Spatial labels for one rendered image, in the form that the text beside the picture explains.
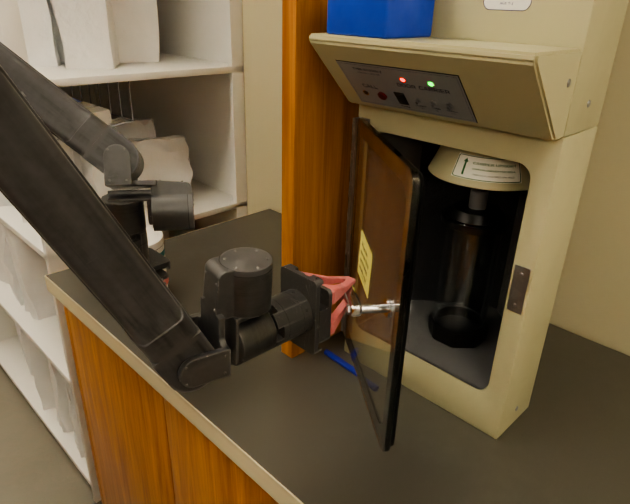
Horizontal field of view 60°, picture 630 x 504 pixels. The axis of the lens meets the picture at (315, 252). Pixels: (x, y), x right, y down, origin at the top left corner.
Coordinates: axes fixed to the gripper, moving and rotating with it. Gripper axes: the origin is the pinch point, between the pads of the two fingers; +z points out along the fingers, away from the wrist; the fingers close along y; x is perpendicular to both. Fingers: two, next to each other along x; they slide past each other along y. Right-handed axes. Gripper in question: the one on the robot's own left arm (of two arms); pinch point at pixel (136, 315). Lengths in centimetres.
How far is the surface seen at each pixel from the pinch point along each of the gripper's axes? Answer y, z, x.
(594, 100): 41, -36, -46
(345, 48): 23, -40, -21
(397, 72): 25, -38, -28
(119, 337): 4.7, 15.6, 18.5
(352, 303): 12.9, -11.6, -32.8
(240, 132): 75, -6, 70
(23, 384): 12, 102, 138
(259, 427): 8.9, 15.3, -19.3
